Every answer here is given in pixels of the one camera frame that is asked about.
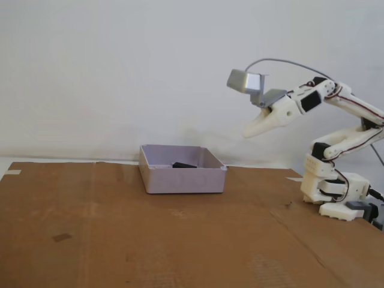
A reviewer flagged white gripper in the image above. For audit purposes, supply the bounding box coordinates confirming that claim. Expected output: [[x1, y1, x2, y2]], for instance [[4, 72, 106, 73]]
[[242, 91, 324, 139]]

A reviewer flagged white plastic box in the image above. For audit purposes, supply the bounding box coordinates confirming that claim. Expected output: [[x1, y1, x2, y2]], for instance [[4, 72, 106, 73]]
[[139, 144, 228, 195]]

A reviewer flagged grey black table clamp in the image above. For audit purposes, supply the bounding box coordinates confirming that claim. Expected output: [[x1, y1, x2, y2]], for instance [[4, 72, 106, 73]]
[[346, 201, 384, 232]]

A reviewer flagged brown cardboard sheet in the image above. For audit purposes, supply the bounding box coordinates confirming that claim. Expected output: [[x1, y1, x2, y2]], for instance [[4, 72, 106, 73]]
[[0, 161, 384, 288]]

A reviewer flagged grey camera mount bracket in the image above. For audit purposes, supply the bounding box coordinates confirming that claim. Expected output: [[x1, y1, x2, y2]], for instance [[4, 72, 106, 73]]
[[247, 73, 287, 108]]

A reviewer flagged grey camera cable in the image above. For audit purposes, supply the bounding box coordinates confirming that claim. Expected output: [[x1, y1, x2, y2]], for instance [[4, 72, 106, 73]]
[[244, 58, 334, 81]]

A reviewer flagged black power cable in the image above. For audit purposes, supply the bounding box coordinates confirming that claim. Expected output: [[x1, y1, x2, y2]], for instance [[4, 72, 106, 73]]
[[368, 188, 384, 202]]

